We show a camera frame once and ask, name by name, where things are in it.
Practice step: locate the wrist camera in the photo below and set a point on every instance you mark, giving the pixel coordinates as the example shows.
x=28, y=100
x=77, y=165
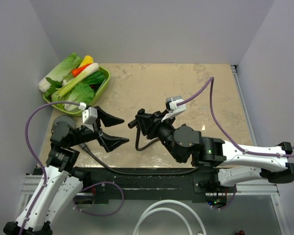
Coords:
x=89, y=115
x=173, y=108

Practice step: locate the dark green vegetable toy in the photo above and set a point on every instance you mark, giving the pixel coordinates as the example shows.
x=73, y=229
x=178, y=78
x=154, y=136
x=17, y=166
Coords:
x=96, y=78

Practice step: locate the grey shower head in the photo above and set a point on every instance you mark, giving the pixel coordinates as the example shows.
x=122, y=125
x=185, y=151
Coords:
x=65, y=118

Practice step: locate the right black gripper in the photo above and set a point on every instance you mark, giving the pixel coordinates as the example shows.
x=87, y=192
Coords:
x=150, y=123

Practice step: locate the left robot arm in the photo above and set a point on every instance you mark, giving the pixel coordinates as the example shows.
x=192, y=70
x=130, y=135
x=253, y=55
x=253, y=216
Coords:
x=60, y=181

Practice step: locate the yellow pepper toy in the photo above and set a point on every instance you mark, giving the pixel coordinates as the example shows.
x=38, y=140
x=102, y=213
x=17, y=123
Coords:
x=87, y=60

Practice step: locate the napa cabbage toy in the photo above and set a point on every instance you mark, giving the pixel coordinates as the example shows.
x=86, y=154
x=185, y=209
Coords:
x=62, y=69

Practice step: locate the white leek toy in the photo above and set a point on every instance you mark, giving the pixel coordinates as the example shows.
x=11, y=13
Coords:
x=90, y=69

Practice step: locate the red small object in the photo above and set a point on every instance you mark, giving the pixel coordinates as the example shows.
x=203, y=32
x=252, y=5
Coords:
x=241, y=232

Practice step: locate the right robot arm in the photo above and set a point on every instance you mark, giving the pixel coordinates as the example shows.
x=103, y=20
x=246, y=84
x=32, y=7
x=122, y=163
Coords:
x=237, y=163

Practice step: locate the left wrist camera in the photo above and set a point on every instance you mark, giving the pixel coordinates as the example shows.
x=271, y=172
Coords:
x=89, y=115

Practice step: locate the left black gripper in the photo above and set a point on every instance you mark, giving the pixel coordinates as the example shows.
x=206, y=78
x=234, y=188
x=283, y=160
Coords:
x=109, y=142

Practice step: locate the green lettuce toy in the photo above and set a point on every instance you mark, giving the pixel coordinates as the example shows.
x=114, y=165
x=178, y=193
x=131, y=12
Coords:
x=81, y=92

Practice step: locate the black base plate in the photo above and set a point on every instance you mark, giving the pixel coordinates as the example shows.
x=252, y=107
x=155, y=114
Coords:
x=151, y=184

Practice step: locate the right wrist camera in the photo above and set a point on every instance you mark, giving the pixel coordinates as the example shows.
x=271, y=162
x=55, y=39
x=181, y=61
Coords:
x=173, y=108

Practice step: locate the orange carrot toy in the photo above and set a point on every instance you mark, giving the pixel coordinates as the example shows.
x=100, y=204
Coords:
x=77, y=71

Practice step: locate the black angle valve fitting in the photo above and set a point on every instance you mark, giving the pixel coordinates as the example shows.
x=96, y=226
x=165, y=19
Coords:
x=133, y=123

